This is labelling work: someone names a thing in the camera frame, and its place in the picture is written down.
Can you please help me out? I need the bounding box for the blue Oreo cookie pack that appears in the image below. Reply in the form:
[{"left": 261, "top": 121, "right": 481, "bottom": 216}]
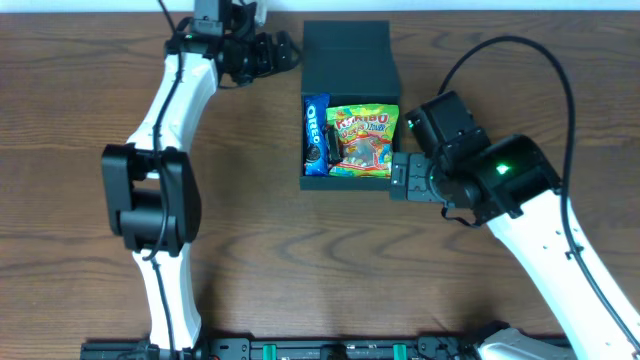
[{"left": 304, "top": 93, "right": 330, "bottom": 176}]

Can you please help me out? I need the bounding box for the dark green box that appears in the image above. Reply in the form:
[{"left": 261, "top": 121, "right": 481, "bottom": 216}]
[{"left": 299, "top": 19, "right": 404, "bottom": 192}]

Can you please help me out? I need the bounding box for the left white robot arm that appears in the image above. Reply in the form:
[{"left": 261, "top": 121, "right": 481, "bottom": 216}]
[{"left": 101, "top": 1, "right": 267, "bottom": 359}]

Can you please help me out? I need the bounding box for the black mounting rail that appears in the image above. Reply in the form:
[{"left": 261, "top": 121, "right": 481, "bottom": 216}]
[{"left": 79, "top": 322, "right": 571, "bottom": 360}]

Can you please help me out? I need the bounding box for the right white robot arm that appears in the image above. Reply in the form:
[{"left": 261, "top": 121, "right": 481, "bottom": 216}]
[{"left": 392, "top": 91, "right": 639, "bottom": 359}]

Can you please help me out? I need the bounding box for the green gummy candy bag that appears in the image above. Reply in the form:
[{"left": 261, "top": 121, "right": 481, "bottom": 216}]
[{"left": 326, "top": 104, "right": 399, "bottom": 178}]

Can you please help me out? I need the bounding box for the red snack bag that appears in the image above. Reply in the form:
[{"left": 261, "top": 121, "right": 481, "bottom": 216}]
[{"left": 325, "top": 126, "right": 343, "bottom": 165}]

